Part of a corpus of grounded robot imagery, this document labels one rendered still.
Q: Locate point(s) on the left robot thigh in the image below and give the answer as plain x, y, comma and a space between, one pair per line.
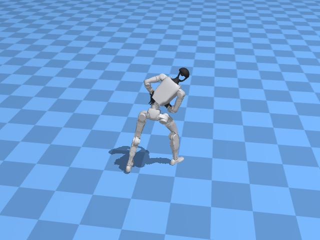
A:
142, 118

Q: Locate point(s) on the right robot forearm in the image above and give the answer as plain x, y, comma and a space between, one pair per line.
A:
169, 109

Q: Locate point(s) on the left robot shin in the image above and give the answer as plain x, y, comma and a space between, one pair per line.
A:
132, 151

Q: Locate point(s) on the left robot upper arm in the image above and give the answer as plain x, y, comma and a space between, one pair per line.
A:
160, 77

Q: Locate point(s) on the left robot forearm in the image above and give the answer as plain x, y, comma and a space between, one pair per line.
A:
150, 89

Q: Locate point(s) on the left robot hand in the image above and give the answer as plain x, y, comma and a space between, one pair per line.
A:
151, 99

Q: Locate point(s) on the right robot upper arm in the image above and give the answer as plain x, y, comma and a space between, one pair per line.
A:
180, 96

